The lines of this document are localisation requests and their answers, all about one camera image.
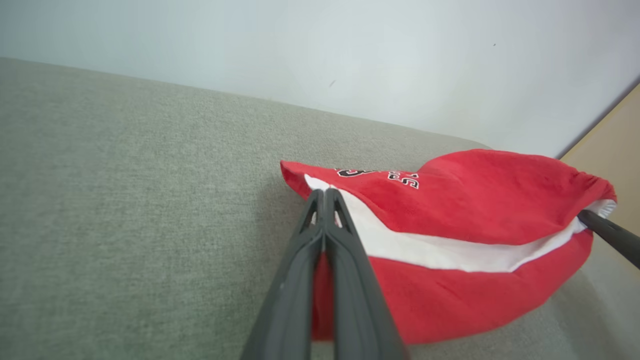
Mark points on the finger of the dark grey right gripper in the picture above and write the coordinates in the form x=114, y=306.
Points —
x=612, y=235

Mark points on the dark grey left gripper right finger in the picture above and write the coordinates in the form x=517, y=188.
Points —
x=357, y=295

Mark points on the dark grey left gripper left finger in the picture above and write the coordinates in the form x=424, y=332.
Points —
x=292, y=290

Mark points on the red white-striped basketball shorts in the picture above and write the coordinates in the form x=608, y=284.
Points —
x=470, y=200

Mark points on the grey fabric sofa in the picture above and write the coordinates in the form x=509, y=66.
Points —
x=140, y=225

